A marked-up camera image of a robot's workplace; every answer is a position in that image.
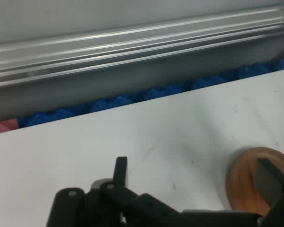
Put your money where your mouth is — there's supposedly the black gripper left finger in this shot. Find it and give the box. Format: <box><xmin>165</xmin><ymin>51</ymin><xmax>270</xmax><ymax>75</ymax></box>
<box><xmin>52</xmin><ymin>156</ymin><xmax>183</xmax><ymax>227</ymax></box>

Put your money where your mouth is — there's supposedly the pink egg crate foam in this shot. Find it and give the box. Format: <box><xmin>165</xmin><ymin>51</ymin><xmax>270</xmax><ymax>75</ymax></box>
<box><xmin>0</xmin><ymin>118</ymin><xmax>19</xmax><ymax>135</ymax></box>

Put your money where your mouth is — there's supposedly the long aluminium wall rail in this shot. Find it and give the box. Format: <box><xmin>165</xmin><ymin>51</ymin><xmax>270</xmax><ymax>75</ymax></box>
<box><xmin>0</xmin><ymin>6</ymin><xmax>284</xmax><ymax>89</ymax></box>

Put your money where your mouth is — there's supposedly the brown wooden mug tree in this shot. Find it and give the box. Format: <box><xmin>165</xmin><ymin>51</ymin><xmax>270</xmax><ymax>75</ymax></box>
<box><xmin>226</xmin><ymin>147</ymin><xmax>284</xmax><ymax>217</ymax></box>

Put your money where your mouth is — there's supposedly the blue egg crate foam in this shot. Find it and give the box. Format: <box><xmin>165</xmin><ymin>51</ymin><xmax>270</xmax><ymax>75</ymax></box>
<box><xmin>18</xmin><ymin>56</ymin><xmax>284</xmax><ymax>128</ymax></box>

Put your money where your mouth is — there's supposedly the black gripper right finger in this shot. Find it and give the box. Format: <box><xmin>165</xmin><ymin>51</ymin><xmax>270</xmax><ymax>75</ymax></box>
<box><xmin>257</xmin><ymin>157</ymin><xmax>284</xmax><ymax>227</ymax></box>

